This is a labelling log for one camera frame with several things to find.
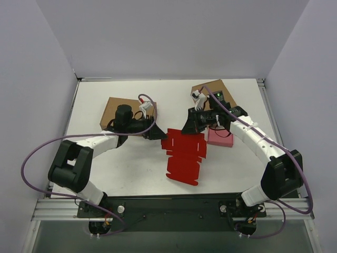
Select red paper box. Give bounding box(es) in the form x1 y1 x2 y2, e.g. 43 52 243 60
161 129 207 186

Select aluminium frame rail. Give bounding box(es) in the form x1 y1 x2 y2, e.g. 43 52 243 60
32 198 314 221

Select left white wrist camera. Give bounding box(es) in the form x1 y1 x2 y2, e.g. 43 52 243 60
139 98 153 112

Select purple cable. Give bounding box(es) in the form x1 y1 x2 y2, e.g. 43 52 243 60
20 93 159 237
200 85 314 238

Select left brown cardboard box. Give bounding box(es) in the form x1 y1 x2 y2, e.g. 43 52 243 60
100 97 157 136

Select pink paper box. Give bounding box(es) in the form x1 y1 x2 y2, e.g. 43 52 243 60
207 128 234 148

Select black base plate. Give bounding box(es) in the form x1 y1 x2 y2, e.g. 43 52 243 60
77 193 266 233

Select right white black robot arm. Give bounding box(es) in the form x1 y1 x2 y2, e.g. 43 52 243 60
182 90 303 207

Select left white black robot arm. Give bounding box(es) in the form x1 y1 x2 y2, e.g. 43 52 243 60
48 104 167 217

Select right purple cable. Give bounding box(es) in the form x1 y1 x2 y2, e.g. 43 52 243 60
200 85 314 238

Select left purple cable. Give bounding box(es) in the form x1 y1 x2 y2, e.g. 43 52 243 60
20 93 159 237

